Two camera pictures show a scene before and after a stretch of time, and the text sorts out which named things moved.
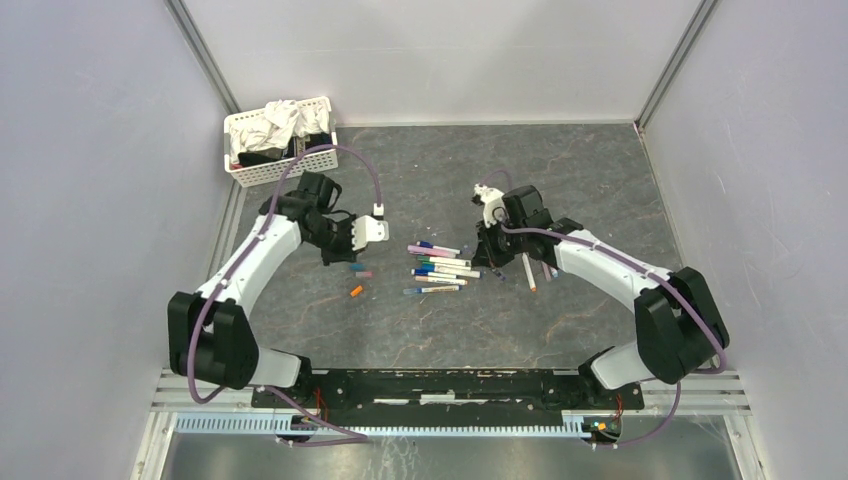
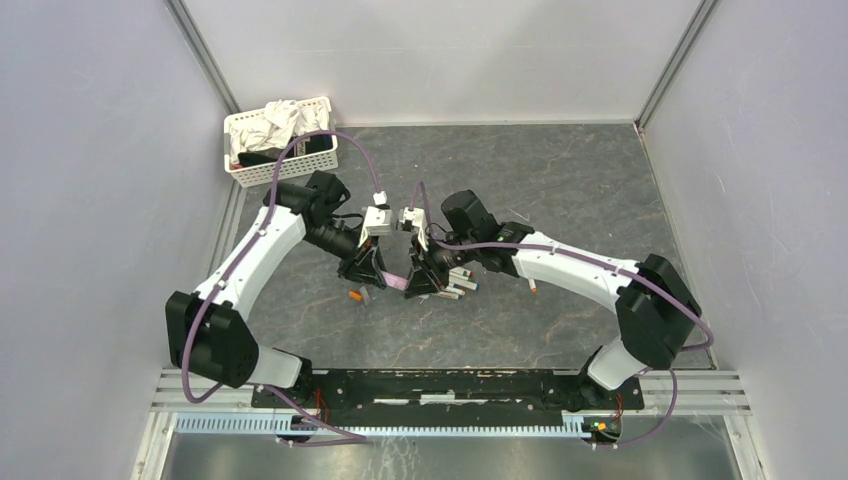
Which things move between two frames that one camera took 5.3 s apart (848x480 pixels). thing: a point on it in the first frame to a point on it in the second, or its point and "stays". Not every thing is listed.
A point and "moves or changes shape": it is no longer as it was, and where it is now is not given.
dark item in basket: x=292 y=149 stays
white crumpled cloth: x=284 y=121 stays
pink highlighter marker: x=413 y=249 moves or changes shape
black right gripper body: x=500 y=246 to x=439 y=258
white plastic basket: x=275 y=172 stays
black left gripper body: x=336 y=241 to x=365 y=252
